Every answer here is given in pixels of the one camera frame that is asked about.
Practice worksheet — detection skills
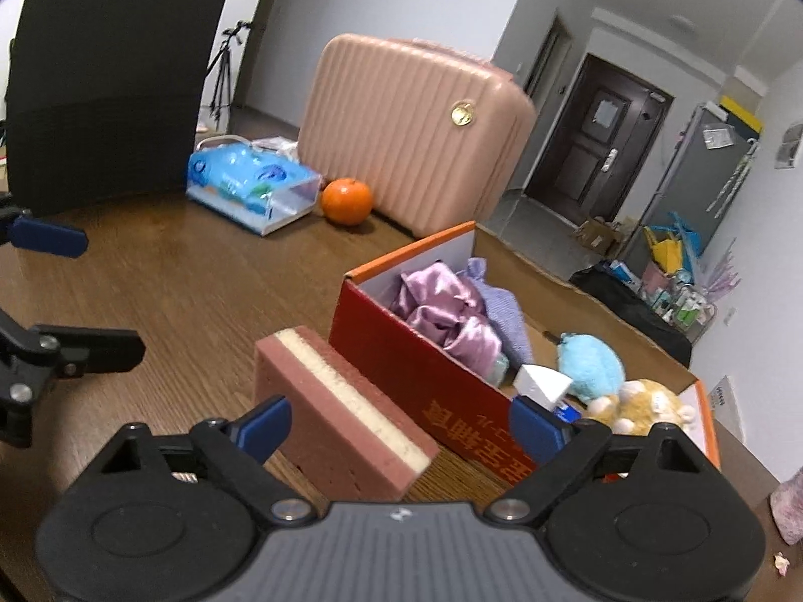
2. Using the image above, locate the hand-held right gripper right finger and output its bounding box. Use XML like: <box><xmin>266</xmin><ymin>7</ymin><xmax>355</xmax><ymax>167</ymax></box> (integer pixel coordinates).
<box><xmin>487</xmin><ymin>397</ymin><xmax>717</xmax><ymax>525</ymax></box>

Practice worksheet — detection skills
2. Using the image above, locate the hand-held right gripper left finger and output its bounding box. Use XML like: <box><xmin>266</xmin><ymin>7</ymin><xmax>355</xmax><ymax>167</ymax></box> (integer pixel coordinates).
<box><xmin>100</xmin><ymin>394</ymin><xmax>315</xmax><ymax>525</ymax></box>

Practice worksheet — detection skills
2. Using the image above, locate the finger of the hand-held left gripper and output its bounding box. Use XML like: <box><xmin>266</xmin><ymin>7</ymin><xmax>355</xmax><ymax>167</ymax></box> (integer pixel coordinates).
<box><xmin>0</xmin><ymin>309</ymin><xmax>147</xmax><ymax>446</ymax></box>
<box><xmin>0</xmin><ymin>191</ymin><xmax>89</xmax><ymax>258</ymax></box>

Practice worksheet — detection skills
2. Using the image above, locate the white foam block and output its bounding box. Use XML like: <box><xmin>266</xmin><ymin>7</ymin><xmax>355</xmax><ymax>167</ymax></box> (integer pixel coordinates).
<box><xmin>513</xmin><ymin>364</ymin><xmax>573</xmax><ymax>411</ymax></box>

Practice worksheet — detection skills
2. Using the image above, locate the pink layered sponge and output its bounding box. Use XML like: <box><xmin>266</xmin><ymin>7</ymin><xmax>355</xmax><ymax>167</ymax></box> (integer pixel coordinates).
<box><xmin>254</xmin><ymin>325</ymin><xmax>441</xmax><ymax>510</ymax></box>

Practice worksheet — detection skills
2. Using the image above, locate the clear plastic bag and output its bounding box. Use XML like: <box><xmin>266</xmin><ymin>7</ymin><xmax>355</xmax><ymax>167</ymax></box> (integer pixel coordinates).
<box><xmin>483</xmin><ymin>354</ymin><xmax>512</xmax><ymax>390</ymax></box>

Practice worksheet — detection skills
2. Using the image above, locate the light blue plush toy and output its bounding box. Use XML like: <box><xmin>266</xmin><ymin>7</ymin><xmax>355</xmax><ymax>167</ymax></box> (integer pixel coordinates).
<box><xmin>555</xmin><ymin>332</ymin><xmax>627</xmax><ymax>403</ymax></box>

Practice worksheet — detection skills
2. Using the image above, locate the yellow white plush hamster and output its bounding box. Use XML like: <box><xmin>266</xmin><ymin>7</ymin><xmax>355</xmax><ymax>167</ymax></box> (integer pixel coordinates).
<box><xmin>586</xmin><ymin>379</ymin><xmax>697</xmax><ymax>436</ymax></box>

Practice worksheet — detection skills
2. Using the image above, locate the red cardboard box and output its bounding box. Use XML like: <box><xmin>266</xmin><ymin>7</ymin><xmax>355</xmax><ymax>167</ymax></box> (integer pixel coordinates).
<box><xmin>329</xmin><ymin>221</ymin><xmax>722</xmax><ymax>487</ymax></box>

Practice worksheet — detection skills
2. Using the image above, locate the lavender knit cloth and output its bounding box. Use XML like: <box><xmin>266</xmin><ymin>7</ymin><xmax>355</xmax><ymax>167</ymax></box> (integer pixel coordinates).
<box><xmin>464</xmin><ymin>257</ymin><xmax>531</xmax><ymax>365</ymax></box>

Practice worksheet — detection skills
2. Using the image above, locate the purple satin cloth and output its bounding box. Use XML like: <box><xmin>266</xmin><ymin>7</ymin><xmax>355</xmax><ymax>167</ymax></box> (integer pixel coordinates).
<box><xmin>390</xmin><ymin>261</ymin><xmax>503</xmax><ymax>380</ymax></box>

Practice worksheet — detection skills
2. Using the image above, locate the black bag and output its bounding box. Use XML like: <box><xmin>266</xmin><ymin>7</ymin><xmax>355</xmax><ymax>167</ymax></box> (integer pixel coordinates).
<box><xmin>570</xmin><ymin>263</ymin><xmax>694</xmax><ymax>365</ymax></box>

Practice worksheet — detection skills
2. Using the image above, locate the black board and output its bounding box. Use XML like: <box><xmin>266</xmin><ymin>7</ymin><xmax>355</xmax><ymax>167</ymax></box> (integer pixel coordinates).
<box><xmin>0</xmin><ymin>0</ymin><xmax>245</xmax><ymax>217</ymax></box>

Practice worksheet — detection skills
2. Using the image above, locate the pink bucket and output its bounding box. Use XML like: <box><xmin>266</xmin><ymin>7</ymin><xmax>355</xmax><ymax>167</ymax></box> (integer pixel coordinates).
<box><xmin>640</xmin><ymin>260</ymin><xmax>672</xmax><ymax>292</ymax></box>

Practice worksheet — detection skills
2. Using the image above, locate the metal cart with bottles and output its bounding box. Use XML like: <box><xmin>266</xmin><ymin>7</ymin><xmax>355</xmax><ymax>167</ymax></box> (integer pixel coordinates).
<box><xmin>652</xmin><ymin>269</ymin><xmax>716</xmax><ymax>330</ymax></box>

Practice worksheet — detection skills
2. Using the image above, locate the brown cardboard box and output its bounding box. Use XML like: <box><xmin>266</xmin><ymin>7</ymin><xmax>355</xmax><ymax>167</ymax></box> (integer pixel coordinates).
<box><xmin>574</xmin><ymin>216</ymin><xmax>637</xmax><ymax>255</ymax></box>

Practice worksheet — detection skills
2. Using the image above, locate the blue tissue pack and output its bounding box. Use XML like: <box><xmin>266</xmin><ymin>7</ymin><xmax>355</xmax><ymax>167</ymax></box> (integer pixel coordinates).
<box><xmin>186</xmin><ymin>142</ymin><xmax>324</xmax><ymax>237</ymax></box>

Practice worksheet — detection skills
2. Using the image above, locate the yellow bag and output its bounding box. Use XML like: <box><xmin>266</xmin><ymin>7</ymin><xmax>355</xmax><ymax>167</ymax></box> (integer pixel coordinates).
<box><xmin>643</xmin><ymin>229</ymin><xmax>685</xmax><ymax>270</ymax></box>

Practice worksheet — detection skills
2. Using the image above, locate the orange fruit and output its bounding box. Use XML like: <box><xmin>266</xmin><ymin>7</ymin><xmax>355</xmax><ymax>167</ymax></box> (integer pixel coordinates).
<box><xmin>321</xmin><ymin>177</ymin><xmax>375</xmax><ymax>227</ymax></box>

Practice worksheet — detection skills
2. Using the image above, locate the black tripod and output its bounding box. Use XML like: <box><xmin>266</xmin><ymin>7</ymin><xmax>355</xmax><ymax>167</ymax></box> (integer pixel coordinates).
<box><xmin>204</xmin><ymin>22</ymin><xmax>255</xmax><ymax>132</ymax></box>

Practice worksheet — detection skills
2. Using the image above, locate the purple feather decoration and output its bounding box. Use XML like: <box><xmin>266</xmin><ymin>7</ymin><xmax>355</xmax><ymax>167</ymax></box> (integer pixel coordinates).
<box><xmin>699</xmin><ymin>247</ymin><xmax>741</xmax><ymax>302</ymax></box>

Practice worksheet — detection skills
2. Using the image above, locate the blue bag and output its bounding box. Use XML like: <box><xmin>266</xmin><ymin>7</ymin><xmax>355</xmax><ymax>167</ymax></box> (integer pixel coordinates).
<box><xmin>649</xmin><ymin>212</ymin><xmax>702</xmax><ymax>258</ymax></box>

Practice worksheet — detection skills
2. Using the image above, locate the pink textured vase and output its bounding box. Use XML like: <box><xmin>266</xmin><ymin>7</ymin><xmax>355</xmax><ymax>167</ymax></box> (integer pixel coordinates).
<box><xmin>770</xmin><ymin>473</ymin><xmax>803</xmax><ymax>546</ymax></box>

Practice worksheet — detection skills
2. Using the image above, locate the dark brown entrance door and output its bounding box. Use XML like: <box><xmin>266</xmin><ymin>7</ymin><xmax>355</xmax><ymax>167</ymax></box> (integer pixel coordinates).
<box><xmin>523</xmin><ymin>53</ymin><xmax>675</xmax><ymax>227</ymax></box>

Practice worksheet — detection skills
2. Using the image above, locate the grey refrigerator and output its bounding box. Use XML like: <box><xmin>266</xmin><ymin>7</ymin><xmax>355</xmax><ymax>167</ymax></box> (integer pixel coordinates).
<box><xmin>646</xmin><ymin>103</ymin><xmax>757</xmax><ymax>264</ymax></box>

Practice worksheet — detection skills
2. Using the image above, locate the clear folded umbrella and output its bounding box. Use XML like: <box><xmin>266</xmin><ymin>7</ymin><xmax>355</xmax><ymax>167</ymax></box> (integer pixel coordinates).
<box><xmin>706</xmin><ymin>150</ymin><xmax>754</xmax><ymax>214</ymax></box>

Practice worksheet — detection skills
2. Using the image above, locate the pink ribbed suitcase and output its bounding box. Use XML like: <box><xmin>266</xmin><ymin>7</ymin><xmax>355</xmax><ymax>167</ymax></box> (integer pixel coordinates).
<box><xmin>298</xmin><ymin>33</ymin><xmax>539</xmax><ymax>239</ymax></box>

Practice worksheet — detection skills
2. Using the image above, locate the white paper on door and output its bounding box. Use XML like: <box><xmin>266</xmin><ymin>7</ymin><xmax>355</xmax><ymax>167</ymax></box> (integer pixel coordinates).
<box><xmin>590</xmin><ymin>98</ymin><xmax>622</xmax><ymax>129</ymax></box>

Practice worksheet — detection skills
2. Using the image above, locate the grey interior door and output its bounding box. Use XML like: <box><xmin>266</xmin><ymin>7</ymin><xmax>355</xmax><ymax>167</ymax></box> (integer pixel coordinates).
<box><xmin>523</xmin><ymin>16</ymin><xmax>575</xmax><ymax>101</ymax></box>

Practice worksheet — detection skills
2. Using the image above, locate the yellow flat box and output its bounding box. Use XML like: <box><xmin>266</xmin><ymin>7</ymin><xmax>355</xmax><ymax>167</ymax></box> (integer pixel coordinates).
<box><xmin>718</xmin><ymin>95</ymin><xmax>764</xmax><ymax>135</ymax></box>

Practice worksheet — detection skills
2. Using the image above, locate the white cable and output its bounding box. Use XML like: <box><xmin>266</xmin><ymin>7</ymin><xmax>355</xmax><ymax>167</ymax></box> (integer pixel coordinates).
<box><xmin>199</xmin><ymin>133</ymin><xmax>252</xmax><ymax>155</ymax></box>

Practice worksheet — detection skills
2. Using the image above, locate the white wall panel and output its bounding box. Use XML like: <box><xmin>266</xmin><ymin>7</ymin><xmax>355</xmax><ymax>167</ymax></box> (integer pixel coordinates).
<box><xmin>774</xmin><ymin>122</ymin><xmax>803</xmax><ymax>170</ymax></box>

